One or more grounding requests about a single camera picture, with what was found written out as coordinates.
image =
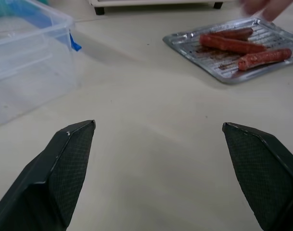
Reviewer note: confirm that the teal object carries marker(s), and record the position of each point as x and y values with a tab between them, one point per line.
16	6

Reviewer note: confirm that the clear plastic container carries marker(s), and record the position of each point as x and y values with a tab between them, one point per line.
28	60

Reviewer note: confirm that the silver foil baking tray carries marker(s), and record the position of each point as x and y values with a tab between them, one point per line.
208	60

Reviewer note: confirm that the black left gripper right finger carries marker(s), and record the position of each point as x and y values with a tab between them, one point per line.
264	173

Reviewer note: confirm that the person's bare hand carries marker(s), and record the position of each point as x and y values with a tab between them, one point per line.
266	7

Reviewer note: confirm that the red-brown sausage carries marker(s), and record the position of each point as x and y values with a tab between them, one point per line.
261	58
237	33
228	44

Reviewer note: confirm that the white countertop oven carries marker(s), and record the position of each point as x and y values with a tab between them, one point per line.
136	2

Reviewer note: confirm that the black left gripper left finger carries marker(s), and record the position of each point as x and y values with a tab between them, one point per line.
52	180

